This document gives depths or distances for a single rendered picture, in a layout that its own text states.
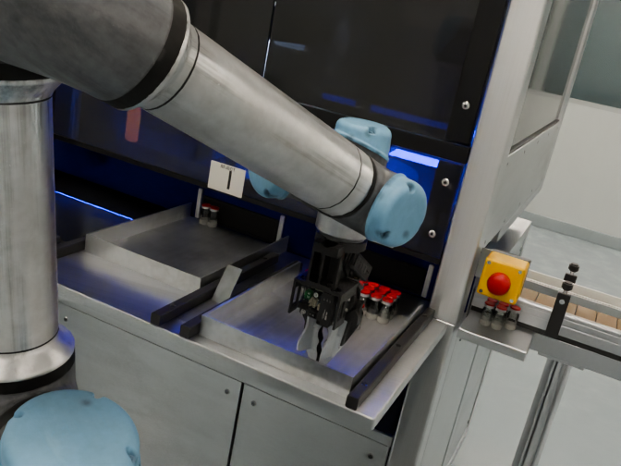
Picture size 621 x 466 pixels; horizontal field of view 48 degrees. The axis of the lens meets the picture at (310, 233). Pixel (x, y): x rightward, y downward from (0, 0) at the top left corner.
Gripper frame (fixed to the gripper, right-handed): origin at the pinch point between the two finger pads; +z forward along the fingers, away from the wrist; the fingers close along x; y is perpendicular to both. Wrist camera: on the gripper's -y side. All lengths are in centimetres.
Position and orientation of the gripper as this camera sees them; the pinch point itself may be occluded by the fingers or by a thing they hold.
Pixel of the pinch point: (320, 358)
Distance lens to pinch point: 103.3
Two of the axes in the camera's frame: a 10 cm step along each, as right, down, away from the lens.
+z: -1.8, 9.3, 3.2
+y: -4.3, 2.2, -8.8
